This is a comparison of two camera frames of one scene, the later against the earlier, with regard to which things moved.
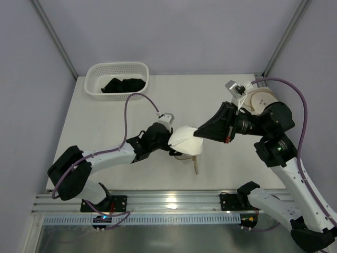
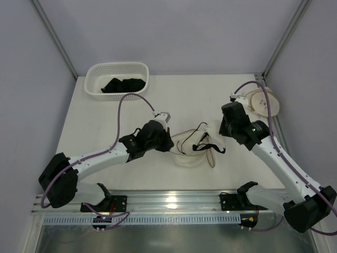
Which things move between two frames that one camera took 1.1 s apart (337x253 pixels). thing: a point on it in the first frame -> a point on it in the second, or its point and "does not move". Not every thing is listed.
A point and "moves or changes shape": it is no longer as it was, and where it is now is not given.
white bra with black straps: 183,139 moves or changes shape
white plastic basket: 115,81 does not move
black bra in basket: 127,85 does not move
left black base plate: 117,203 does not move
